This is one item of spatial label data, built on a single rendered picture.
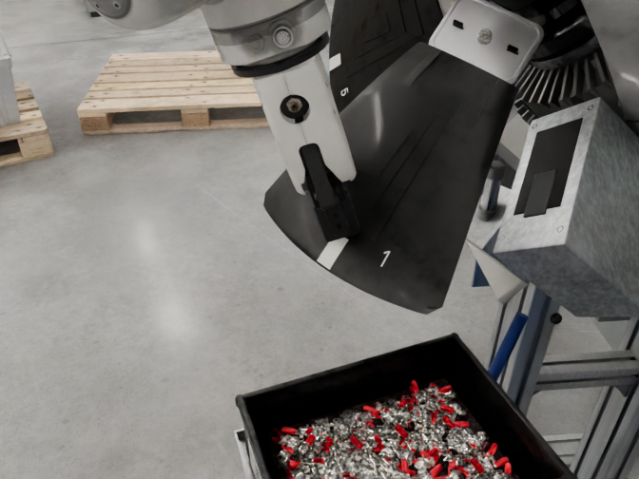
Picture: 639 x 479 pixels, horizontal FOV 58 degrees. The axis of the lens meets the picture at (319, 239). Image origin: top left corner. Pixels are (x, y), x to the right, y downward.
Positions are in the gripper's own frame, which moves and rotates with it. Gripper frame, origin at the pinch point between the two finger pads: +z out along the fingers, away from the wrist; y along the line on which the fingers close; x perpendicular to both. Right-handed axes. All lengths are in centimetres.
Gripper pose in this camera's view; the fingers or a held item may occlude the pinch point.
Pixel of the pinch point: (337, 215)
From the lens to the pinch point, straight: 50.7
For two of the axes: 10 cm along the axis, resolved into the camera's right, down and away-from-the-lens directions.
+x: -9.5, 2.9, 1.0
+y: -0.9, -5.7, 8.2
